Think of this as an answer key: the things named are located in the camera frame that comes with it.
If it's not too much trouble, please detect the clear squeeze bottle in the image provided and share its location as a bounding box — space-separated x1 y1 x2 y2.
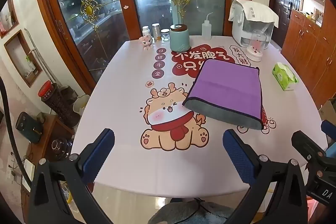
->
202 12 214 37

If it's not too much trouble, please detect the white waste bin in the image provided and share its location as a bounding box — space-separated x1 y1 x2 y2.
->
72 94 90 115

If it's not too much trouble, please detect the large red-lidded jar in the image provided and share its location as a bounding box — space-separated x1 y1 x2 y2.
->
38 80 80 128

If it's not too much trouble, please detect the cardboard box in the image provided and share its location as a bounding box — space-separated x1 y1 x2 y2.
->
319 98 336 122

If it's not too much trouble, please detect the black electronic device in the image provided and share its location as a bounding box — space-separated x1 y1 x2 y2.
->
15 112 44 142

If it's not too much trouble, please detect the white countertop appliance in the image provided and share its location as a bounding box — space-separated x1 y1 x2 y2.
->
231 0 273 50

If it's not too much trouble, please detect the wood-framed glass sliding door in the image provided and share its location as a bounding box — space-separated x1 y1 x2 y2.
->
33 0 252 88

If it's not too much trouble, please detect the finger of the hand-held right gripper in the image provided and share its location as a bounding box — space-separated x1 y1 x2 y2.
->
291 130 328 161
321 120 336 140

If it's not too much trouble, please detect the white cloth cover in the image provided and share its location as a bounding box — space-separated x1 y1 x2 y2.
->
228 0 279 28

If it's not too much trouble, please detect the wooden side table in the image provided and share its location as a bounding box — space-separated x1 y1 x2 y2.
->
21 114 75 214

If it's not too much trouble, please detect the wooden wall cabinet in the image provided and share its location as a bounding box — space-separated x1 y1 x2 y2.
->
281 0 336 109

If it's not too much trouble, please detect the cartoon printed tablecloth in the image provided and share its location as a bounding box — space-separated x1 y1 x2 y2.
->
70 35 328 198

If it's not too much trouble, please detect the glass pot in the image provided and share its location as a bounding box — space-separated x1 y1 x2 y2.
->
51 137 74 159

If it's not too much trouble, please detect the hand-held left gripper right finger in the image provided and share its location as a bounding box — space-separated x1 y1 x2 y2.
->
223 129 309 224

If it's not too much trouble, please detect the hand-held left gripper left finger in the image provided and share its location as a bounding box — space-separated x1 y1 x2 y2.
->
28 128 116 224

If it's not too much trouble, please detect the amber jar with silver lid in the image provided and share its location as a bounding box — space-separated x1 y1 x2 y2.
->
152 23 162 41

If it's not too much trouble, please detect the glass dome ornament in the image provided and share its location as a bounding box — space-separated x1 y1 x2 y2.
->
246 29 266 62

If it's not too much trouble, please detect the thick black cable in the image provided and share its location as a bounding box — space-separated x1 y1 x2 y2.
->
0 77 34 188

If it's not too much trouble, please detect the teal ceramic canister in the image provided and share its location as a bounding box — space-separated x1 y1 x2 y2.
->
169 24 190 52

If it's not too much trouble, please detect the fluffy blue-grey seat cushion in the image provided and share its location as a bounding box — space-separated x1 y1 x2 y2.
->
147 198 234 224

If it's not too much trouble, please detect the wooden wall niche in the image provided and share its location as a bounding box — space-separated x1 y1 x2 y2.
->
4 30 42 88

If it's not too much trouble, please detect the green tissue pack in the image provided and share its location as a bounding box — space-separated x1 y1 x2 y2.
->
272 63 299 91

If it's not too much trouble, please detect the purple and grey towel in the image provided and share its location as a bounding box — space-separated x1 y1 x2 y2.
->
182 59 264 131

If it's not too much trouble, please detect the pink toy figurine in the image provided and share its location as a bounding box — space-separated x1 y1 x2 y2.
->
139 35 153 50

